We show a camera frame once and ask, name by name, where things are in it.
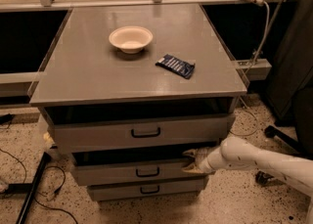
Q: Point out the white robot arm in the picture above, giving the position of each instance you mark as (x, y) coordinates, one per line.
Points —
(235, 153)

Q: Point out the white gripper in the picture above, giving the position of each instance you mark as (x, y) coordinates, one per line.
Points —
(204, 162)

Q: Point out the grey top drawer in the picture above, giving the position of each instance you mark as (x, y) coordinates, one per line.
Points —
(140, 133)

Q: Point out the blue snack packet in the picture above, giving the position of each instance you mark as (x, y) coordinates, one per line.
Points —
(177, 66)

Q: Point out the white bowl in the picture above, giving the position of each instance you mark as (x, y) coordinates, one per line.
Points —
(131, 39)

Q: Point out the grey drawer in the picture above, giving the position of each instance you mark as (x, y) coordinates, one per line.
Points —
(128, 166)
(140, 133)
(112, 192)

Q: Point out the black floor stand bar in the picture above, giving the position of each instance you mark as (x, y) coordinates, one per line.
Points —
(29, 189)

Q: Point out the grey bottom drawer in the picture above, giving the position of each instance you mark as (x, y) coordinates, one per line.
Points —
(112, 192)

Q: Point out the grey metal frame rail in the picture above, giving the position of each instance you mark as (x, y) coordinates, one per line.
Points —
(257, 72)

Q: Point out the black office chair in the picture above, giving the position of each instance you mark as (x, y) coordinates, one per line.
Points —
(303, 120)

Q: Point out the grey drawer cabinet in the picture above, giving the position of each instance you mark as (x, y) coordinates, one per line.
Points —
(88, 80)

